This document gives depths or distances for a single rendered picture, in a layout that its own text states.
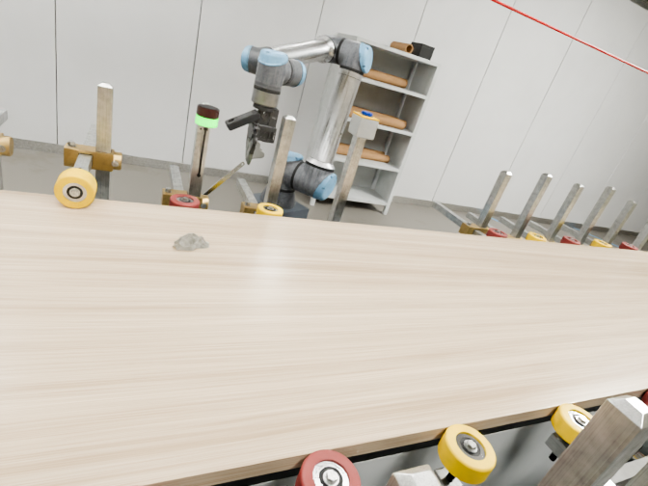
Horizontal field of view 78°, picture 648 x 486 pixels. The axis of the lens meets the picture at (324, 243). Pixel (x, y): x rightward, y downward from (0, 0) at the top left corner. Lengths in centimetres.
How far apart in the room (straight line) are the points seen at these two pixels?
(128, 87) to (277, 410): 352
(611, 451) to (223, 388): 47
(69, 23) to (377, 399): 363
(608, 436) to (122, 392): 56
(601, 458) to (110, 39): 382
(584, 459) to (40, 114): 400
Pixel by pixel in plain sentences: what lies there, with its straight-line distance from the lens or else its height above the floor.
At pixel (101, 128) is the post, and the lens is 124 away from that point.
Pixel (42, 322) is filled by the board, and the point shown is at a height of 90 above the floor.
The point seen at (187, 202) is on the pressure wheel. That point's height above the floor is 91.
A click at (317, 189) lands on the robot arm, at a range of 194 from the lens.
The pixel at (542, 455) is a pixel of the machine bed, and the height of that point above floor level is 66.
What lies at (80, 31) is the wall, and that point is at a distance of 391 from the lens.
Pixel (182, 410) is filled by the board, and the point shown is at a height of 90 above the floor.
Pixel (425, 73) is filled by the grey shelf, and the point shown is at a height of 144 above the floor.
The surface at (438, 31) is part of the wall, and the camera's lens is 464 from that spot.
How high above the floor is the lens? 137
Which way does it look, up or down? 25 degrees down
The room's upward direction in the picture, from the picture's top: 17 degrees clockwise
